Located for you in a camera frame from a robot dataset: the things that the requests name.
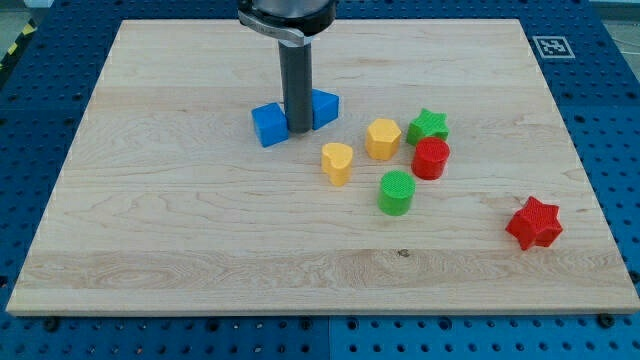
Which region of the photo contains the blue cube block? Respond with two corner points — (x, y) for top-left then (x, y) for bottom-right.
(251, 103), (289, 148)

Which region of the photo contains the robot arm flange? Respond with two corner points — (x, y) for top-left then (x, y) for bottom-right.
(237, 0), (337, 47)

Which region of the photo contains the yellow heart block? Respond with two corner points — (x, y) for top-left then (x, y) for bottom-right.
(321, 142), (353, 186)

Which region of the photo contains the blue triangular block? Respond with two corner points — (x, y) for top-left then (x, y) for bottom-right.
(312, 89), (339, 130)

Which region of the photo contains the yellow hexagon block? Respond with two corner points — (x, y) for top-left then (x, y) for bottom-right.
(365, 118), (402, 160)

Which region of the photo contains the green cylinder block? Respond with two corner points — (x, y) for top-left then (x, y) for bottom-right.
(377, 170), (416, 216)

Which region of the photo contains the red cylinder block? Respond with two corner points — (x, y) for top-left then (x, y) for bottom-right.
(411, 137), (450, 180)

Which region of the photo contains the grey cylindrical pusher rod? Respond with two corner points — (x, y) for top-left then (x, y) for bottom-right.
(278, 41), (313, 134)

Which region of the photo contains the green star block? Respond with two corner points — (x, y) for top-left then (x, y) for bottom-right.
(406, 108), (449, 145)

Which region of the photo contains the wooden board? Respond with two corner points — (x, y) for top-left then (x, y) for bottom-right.
(7, 19), (639, 317)

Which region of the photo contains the red star block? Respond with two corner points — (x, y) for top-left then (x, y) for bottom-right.
(505, 196), (563, 251)

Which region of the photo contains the white fiducial marker tag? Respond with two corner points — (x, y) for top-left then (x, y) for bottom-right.
(533, 36), (575, 59)

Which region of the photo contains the black bolt left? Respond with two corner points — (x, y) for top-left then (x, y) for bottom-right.
(42, 317), (60, 333)

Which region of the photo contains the black bolt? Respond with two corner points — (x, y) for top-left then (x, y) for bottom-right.
(42, 317), (60, 333)
(597, 313), (616, 329)

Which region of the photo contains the black bolt right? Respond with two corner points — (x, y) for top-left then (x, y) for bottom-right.
(597, 313), (616, 329)

